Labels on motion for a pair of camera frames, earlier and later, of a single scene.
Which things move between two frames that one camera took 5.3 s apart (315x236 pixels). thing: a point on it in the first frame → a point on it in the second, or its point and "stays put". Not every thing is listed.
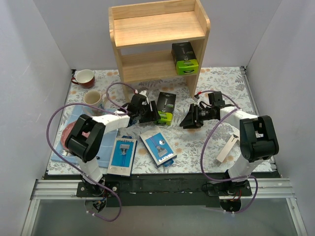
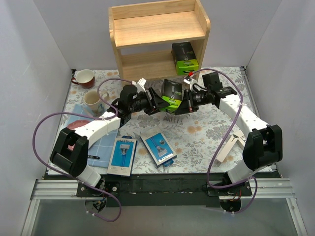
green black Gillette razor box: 185,59 stays put
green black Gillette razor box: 166,103 → 173,94
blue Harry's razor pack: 121,155 stays put
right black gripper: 195,115 → 188,101
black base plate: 162,190 stays put
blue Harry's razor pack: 159,147 stays put
